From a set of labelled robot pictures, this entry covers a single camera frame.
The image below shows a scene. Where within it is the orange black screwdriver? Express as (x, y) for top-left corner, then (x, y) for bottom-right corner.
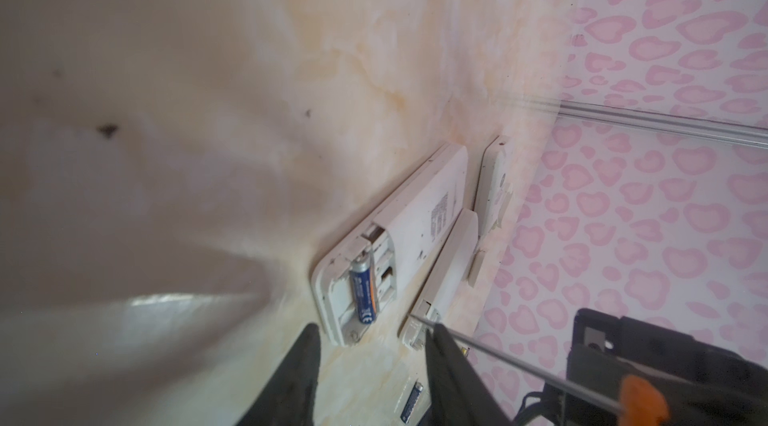
(411, 315), (671, 425)

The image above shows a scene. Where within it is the blue aaa battery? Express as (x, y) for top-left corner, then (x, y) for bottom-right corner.
(349, 250), (378, 325)
(399, 381), (424, 425)

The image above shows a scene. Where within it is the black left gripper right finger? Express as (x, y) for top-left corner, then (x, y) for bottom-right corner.
(425, 324), (511, 426)

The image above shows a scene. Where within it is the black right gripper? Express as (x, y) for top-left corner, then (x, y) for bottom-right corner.
(566, 308), (767, 425)

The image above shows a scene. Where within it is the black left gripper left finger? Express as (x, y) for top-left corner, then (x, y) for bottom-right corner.
(236, 323), (321, 426)

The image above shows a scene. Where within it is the white remote control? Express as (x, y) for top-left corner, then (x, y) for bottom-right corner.
(311, 142), (468, 347)
(400, 209), (478, 351)
(474, 135), (512, 239)

